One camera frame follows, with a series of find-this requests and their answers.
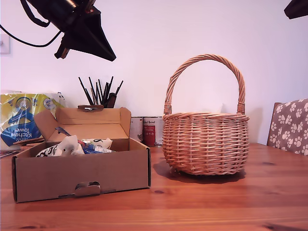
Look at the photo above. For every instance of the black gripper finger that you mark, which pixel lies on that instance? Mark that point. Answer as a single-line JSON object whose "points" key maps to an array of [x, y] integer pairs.
{"points": [[298, 8], [81, 45], [96, 31]]}

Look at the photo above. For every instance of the green egg bag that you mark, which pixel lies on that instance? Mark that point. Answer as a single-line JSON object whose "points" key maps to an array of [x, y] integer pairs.
{"points": [[101, 142]]}

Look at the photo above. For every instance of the white egg bag black script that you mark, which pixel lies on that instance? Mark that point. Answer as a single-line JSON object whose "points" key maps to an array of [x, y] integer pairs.
{"points": [[68, 145]]}

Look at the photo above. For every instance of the blue egg bag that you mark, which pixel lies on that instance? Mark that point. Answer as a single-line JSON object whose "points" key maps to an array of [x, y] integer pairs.
{"points": [[96, 149]]}

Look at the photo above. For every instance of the brown cardboard box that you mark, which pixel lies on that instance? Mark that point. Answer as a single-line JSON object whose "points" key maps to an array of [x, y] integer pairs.
{"points": [[79, 173]]}

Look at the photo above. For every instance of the black reed stick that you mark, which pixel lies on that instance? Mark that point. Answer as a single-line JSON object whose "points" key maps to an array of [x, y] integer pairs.
{"points": [[100, 91], [109, 86], [85, 91], [92, 90], [97, 93], [119, 87], [105, 93]]}

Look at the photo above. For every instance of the brown wooden stick holder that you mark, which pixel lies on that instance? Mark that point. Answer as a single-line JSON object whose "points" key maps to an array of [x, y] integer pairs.
{"points": [[111, 101]]}

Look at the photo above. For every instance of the kitchen towel pack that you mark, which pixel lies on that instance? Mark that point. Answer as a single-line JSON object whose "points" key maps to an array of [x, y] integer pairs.
{"points": [[19, 115]]}

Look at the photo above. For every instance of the grey white tin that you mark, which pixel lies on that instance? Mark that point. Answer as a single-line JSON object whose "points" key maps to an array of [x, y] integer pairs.
{"points": [[137, 127]]}

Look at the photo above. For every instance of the brown wooden coaster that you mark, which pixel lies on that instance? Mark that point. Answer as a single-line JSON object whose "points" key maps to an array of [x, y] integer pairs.
{"points": [[26, 141], [27, 147]]}

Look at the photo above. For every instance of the red label tin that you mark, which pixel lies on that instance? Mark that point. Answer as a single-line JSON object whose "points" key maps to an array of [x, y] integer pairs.
{"points": [[151, 132]]}

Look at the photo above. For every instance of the paw print chair cover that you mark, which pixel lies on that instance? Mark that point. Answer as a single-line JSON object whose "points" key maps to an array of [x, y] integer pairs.
{"points": [[291, 127]]}

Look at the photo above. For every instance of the white wall light switch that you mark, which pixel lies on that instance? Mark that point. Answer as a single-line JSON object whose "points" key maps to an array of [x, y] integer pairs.
{"points": [[5, 44]]}

